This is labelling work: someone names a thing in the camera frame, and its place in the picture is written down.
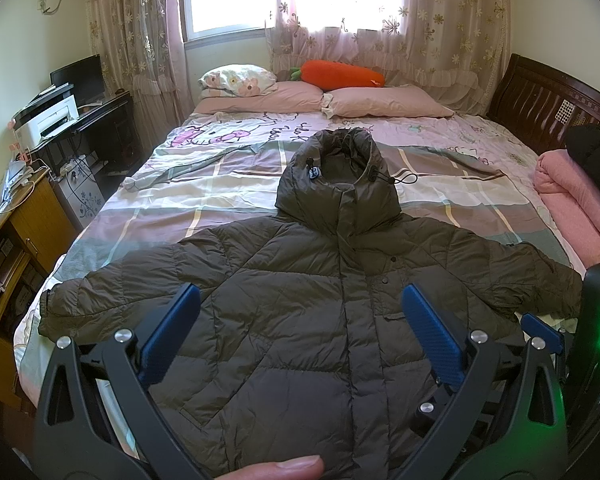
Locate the dark wooden desk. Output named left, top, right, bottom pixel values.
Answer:
left=29, top=90, right=143, bottom=177

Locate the black computer monitor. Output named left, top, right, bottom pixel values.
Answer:
left=50, top=54, right=105, bottom=106

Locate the left pink pillow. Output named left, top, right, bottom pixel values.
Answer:
left=195, top=81, right=323, bottom=115

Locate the white floral storage box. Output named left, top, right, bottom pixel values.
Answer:
left=54, top=155, right=105, bottom=230

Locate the light wooden cabinet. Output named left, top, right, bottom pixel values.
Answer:
left=0, top=168, right=78, bottom=411

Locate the striped patchwork duvet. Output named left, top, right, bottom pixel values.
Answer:
left=54, top=141, right=581, bottom=282

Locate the black clothing pile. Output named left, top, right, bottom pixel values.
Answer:
left=566, top=125, right=600, bottom=187

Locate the pink floral lace curtain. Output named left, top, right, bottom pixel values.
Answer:
left=86, top=0, right=509, bottom=127

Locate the right pink pillow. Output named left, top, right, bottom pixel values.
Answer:
left=321, top=84, right=454, bottom=118

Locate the white printer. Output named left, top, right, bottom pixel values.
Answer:
left=15, top=94, right=79, bottom=151

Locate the operator thumb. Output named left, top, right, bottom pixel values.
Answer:
left=218, top=455, right=325, bottom=480

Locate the pink pillow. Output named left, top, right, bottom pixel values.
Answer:
left=321, top=84, right=454, bottom=118
left=195, top=81, right=323, bottom=115

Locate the folded pink quilt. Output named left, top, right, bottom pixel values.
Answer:
left=533, top=150, right=600, bottom=268

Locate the dark brown puffer jacket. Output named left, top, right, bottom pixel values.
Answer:
left=40, top=129, right=582, bottom=479

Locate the orange carrot plush pillow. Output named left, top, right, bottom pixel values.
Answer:
left=290, top=60, right=385, bottom=91

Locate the dark wooden headboard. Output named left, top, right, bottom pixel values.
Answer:
left=486, top=54, right=600, bottom=154

